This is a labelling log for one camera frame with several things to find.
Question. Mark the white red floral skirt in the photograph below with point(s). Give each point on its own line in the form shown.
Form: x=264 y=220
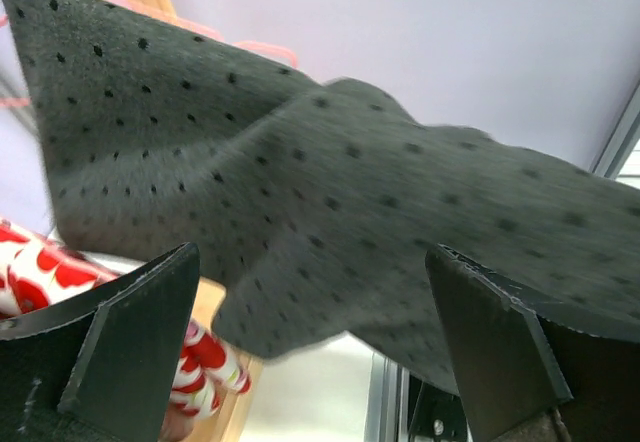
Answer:
x=37 y=272

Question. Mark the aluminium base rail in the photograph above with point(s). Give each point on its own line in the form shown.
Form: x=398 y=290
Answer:
x=402 y=408

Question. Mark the red plaid skirt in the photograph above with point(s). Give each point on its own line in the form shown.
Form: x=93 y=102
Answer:
x=176 y=426

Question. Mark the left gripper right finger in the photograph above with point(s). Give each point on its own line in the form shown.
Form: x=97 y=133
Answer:
x=529 y=367

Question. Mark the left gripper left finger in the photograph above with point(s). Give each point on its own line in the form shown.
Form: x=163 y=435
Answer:
x=99 y=366

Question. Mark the wooden clothes rack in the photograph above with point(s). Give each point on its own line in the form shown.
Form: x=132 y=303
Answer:
x=214 y=381

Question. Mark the dark grey dotted skirt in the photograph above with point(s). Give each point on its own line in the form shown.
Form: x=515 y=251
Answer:
x=313 y=205

